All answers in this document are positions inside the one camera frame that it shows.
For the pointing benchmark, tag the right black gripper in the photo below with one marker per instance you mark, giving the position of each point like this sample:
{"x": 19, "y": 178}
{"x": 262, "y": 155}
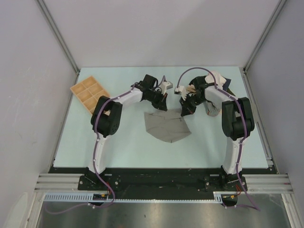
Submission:
{"x": 186, "y": 109}

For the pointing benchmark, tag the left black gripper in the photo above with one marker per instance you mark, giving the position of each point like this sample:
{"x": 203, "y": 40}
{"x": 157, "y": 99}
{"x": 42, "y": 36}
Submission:
{"x": 161, "y": 104}

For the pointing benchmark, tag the grey underwear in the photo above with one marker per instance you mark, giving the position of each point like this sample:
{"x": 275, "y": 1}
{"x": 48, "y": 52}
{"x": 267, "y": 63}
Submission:
{"x": 167, "y": 126}

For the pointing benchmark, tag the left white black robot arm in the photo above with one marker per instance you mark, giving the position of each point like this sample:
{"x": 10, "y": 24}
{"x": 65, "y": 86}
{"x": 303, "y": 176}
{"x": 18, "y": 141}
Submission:
{"x": 108, "y": 111}

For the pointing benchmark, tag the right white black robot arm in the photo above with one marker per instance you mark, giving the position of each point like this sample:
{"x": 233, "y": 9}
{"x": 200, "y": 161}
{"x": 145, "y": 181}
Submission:
{"x": 236, "y": 118}

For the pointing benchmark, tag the beige rolled garment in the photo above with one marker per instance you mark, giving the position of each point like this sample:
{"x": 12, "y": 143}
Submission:
{"x": 190, "y": 89}

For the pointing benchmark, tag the black garment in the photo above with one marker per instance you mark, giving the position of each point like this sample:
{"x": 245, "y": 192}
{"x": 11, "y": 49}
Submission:
{"x": 198, "y": 81}

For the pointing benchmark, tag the pink white garment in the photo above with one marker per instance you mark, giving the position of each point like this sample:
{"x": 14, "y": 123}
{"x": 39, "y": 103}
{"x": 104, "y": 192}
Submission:
{"x": 216, "y": 78}

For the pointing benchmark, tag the navy blue garment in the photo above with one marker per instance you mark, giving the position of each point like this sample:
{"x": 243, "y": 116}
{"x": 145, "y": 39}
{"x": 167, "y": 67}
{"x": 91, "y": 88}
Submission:
{"x": 226, "y": 84}

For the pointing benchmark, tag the dark olive garment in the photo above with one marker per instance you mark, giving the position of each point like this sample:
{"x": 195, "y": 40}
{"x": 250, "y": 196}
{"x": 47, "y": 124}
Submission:
{"x": 230, "y": 92}

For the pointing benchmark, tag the wooden compartment tray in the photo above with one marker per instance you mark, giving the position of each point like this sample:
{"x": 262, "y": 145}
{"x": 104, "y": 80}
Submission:
{"x": 88, "y": 93}

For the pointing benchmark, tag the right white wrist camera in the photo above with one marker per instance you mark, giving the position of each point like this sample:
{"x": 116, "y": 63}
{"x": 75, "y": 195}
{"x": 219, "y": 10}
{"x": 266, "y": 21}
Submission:
{"x": 181, "y": 90}

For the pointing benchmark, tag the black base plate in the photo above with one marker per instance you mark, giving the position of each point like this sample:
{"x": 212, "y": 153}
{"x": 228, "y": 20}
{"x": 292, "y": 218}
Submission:
{"x": 206, "y": 179}

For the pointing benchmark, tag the white slotted cable duct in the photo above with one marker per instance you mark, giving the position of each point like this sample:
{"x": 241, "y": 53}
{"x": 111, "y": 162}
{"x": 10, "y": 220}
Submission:
{"x": 216, "y": 197}

